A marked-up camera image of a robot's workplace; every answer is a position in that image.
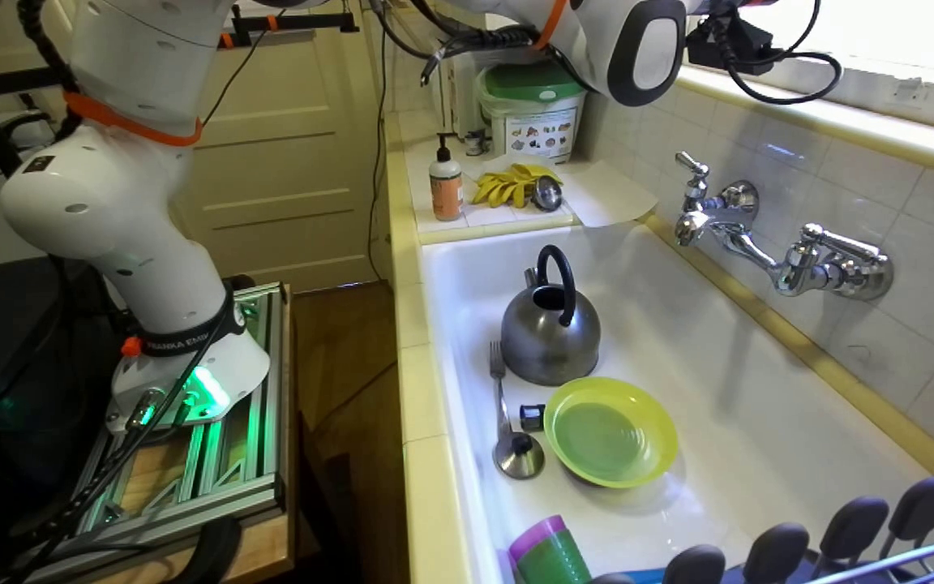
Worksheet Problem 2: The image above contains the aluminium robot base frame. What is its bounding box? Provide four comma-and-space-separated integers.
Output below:
24, 281, 291, 584

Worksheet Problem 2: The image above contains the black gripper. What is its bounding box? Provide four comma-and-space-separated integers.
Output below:
684, 0, 777, 70

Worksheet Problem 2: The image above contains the container with green lid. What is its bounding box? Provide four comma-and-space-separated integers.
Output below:
472, 61, 590, 167

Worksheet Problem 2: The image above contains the black case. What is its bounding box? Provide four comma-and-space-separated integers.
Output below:
0, 255, 137, 584

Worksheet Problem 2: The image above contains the cream panelled door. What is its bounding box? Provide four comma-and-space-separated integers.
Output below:
168, 0, 395, 294

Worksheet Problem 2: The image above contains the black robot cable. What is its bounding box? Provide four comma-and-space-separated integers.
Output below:
703, 0, 845, 110

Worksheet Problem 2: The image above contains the blue dish rack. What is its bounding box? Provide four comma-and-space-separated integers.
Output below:
594, 474, 934, 584

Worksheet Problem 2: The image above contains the small black square item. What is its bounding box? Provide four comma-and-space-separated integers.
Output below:
516, 402, 551, 434

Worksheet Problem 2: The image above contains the white counter mat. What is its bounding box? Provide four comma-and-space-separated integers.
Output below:
554, 159, 666, 234

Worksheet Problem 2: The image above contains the purple and green cup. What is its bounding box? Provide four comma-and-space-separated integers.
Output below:
507, 513, 598, 584

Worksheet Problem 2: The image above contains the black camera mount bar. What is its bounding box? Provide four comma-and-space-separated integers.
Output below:
218, 5, 363, 52

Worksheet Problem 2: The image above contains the wooden table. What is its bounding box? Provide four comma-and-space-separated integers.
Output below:
88, 286, 298, 584

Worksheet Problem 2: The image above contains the white ceramic sink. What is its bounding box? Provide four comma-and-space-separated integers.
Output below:
414, 221, 934, 584

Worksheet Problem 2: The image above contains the yellow-green plastic bowl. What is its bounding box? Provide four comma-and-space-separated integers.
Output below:
541, 374, 684, 494

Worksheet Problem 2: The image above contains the orange soap dispenser bottle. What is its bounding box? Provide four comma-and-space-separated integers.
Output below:
429, 130, 468, 223

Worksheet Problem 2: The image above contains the steel kettle black handle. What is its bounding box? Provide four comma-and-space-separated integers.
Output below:
498, 243, 608, 389

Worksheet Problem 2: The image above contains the steel ladle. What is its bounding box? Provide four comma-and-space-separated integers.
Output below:
487, 350, 549, 485

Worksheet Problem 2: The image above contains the chrome wall faucet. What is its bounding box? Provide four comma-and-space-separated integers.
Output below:
670, 148, 899, 306

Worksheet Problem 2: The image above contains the round metal sink strainer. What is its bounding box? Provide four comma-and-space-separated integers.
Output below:
529, 174, 567, 214

